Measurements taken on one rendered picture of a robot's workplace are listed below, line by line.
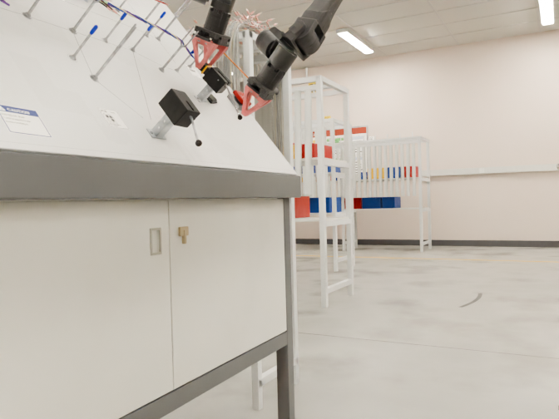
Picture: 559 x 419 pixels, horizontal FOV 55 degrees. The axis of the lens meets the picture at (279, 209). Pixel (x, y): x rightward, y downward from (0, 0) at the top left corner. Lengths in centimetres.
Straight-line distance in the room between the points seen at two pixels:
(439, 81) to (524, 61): 130
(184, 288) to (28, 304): 39
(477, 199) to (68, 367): 862
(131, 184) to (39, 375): 34
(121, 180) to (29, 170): 19
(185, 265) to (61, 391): 37
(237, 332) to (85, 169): 65
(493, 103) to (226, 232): 825
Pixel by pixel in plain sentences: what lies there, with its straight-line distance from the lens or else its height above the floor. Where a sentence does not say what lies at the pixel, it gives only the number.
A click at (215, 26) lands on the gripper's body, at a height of 124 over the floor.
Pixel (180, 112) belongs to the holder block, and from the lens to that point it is 109.
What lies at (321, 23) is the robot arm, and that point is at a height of 123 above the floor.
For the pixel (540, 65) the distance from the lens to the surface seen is 942.
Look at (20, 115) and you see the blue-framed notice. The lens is 92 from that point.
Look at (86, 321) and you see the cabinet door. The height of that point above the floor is 59.
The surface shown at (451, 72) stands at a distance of 957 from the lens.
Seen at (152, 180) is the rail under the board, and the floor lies 83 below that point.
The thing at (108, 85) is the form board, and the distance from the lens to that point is 118.
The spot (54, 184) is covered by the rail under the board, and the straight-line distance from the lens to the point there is 87.
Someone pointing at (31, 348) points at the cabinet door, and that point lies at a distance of 91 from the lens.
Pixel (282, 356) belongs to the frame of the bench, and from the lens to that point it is 168.
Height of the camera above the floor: 78
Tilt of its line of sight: 1 degrees down
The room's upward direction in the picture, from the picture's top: 2 degrees counter-clockwise
